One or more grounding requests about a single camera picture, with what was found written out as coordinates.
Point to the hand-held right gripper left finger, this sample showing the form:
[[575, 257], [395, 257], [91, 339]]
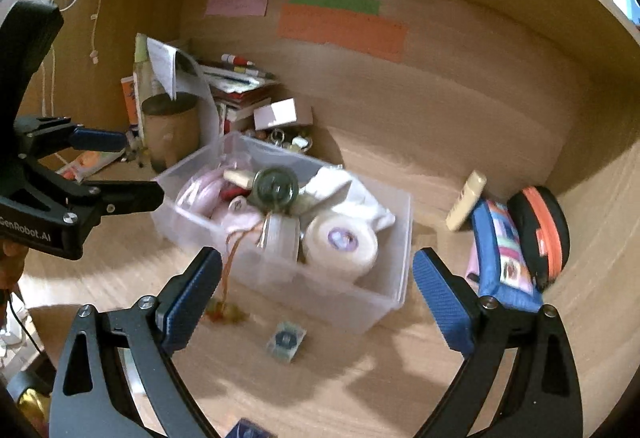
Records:
[[192, 303]]

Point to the wooden desk hutch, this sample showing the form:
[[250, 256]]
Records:
[[475, 107]]

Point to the pink mesh pouch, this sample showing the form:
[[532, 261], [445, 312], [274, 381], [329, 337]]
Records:
[[197, 195]]

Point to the blue flat packet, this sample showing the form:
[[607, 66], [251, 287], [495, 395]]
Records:
[[250, 430]]

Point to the clear plastic container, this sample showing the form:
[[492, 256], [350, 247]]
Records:
[[320, 298]]

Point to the stack of books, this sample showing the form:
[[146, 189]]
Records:
[[235, 87]]

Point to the green paper note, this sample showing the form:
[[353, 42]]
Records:
[[335, 1]]

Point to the blue patterned pencil case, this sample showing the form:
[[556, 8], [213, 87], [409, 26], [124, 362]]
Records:
[[500, 243]]

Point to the orange and white glue tube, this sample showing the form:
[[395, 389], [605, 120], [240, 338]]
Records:
[[90, 162]]

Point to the black pouch with orange zip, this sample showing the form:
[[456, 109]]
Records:
[[542, 238]]

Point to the translucent jar with white lid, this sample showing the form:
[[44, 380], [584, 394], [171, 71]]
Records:
[[280, 235]]

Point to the small cream tube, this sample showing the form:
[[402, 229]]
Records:
[[240, 178]]

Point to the tall clear bottle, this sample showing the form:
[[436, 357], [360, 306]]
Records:
[[142, 77]]

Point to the small teal packet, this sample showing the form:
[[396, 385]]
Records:
[[286, 340]]

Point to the small trinkets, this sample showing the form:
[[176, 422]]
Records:
[[136, 150]]

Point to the brown cylinder holder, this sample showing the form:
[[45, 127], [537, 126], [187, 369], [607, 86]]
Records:
[[170, 132]]

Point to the pile of key rings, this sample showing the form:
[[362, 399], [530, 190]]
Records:
[[285, 140]]

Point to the white paper receipt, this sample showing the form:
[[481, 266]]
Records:
[[162, 62]]

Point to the pale pink round case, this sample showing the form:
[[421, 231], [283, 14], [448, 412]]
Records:
[[240, 218]]

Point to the orange paper note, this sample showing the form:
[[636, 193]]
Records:
[[345, 32]]

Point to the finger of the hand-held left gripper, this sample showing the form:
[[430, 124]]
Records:
[[135, 197], [97, 138]]

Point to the dark green bottle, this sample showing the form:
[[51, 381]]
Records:
[[274, 188]]

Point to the red and white marker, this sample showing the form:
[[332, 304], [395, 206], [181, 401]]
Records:
[[237, 60]]

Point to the yellow tassel charm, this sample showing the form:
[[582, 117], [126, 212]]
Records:
[[227, 313]]

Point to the small white box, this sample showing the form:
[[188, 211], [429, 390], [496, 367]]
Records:
[[277, 113]]

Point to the orange card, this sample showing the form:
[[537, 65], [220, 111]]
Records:
[[129, 100]]

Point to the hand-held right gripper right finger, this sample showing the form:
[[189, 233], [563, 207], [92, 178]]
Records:
[[442, 303]]

